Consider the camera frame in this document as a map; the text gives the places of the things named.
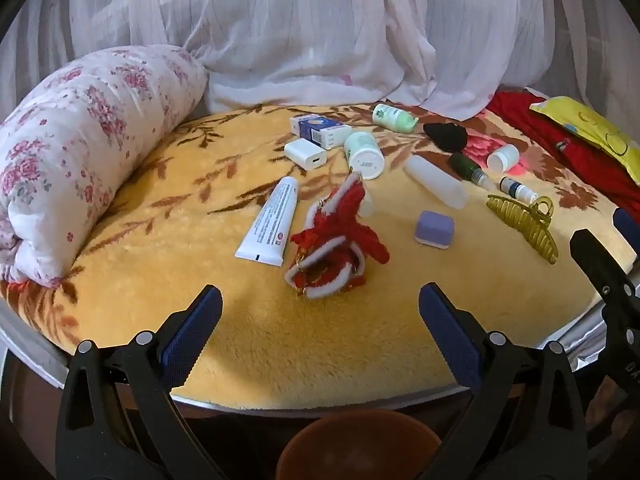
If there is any white charger adapter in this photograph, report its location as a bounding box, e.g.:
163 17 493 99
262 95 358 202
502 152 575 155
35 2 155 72
284 139 329 170

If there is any brown plastic basin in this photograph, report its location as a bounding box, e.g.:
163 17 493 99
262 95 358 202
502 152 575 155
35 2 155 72
276 409 443 480

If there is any red and white knitted ornament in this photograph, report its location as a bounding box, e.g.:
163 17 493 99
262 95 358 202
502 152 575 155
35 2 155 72
285 171 391 301

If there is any white ointment tube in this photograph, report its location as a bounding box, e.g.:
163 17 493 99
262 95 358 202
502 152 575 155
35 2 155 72
235 176 300 267

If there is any yellow floral blanket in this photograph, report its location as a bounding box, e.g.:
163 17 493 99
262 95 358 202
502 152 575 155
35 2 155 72
0 101 637 411

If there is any blue and white medicine box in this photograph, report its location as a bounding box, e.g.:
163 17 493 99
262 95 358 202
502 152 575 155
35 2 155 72
290 114 353 151

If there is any white sheer curtain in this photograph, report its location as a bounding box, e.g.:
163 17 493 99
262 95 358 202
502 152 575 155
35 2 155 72
0 0 640 122

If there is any olive hair claw clip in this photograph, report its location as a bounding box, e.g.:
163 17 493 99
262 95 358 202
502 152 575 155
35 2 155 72
486 193 560 265

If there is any black sock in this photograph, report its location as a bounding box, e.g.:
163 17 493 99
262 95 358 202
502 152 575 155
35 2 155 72
423 121 469 154

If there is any red cloth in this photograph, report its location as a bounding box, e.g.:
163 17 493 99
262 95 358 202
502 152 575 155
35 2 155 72
485 90 640 211

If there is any small purple box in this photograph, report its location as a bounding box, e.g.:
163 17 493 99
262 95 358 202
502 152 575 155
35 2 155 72
415 210 455 250

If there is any pink floral rolled quilt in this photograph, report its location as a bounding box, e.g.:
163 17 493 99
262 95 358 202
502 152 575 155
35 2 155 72
0 45 210 288

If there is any small white spray bottle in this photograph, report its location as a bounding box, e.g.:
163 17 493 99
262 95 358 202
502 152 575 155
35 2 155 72
498 176 540 206

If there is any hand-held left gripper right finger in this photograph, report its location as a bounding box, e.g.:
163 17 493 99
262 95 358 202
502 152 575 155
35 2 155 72
419 282 588 480

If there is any silver mattress edge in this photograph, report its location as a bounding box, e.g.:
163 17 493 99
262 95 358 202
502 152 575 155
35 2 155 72
0 300 608 413

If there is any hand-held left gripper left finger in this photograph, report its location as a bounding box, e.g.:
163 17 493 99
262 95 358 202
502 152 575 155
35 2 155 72
55 284 223 480

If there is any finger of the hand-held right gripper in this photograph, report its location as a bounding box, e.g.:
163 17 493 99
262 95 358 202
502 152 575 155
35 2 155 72
569 229 640 311
612 207 640 266

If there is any dark green dropper bottle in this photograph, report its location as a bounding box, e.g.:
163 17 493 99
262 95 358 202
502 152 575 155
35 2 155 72
448 152 494 192

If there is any white pill bottle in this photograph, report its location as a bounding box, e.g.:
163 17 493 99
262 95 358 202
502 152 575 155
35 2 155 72
486 143 521 172

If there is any small green and white bottle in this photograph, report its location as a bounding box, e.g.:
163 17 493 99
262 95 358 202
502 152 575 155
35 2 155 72
372 103 420 134

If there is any white jar with green label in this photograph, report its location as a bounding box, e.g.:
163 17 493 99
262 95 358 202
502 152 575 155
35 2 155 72
343 131 386 181

